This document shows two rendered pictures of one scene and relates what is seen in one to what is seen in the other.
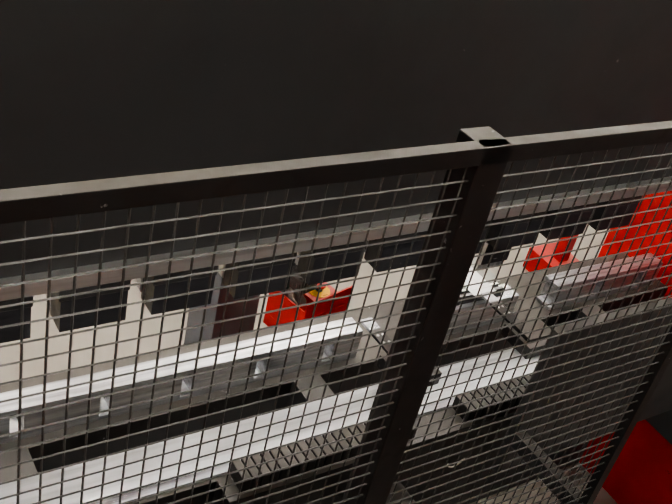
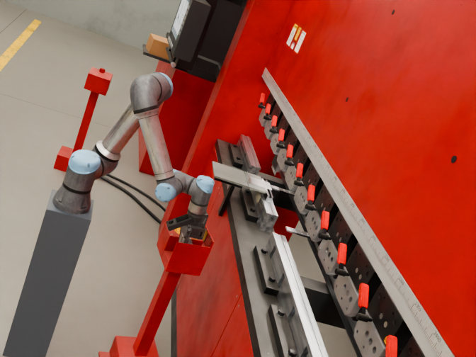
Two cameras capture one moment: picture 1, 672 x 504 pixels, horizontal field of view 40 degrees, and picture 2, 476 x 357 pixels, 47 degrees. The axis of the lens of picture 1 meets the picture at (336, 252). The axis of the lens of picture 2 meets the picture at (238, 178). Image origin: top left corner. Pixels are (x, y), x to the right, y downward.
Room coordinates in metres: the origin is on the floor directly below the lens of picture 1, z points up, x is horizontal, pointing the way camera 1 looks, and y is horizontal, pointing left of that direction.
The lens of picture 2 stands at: (1.32, 1.95, 1.92)
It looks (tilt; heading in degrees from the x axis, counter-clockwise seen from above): 20 degrees down; 294
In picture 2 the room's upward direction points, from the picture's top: 23 degrees clockwise
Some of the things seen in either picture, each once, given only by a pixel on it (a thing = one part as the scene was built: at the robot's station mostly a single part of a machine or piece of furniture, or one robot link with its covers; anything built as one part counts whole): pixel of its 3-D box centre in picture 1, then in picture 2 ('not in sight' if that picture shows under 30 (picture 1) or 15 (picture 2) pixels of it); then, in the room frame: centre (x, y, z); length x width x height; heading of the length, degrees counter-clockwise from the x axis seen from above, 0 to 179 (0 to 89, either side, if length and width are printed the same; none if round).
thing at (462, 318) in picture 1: (458, 313); (262, 203); (2.19, -0.39, 0.92); 0.39 x 0.06 x 0.10; 129
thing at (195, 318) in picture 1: (225, 297); (47, 278); (2.67, 0.35, 0.39); 0.18 x 0.18 x 0.78; 43
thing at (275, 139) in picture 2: (514, 213); (286, 137); (2.24, -0.45, 1.26); 0.15 x 0.09 x 0.17; 129
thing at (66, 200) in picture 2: not in sight; (74, 194); (2.67, 0.35, 0.82); 0.15 x 0.15 x 0.10
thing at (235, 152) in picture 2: not in sight; (235, 155); (2.64, -0.87, 0.89); 0.30 x 0.05 x 0.03; 129
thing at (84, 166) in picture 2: not in sight; (83, 168); (2.68, 0.35, 0.94); 0.13 x 0.12 x 0.14; 105
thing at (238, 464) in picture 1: (326, 449); not in sight; (1.43, -0.09, 1.02); 0.44 x 0.06 x 0.04; 129
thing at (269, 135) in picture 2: (565, 205); (279, 123); (2.36, -0.61, 1.26); 0.15 x 0.09 x 0.17; 129
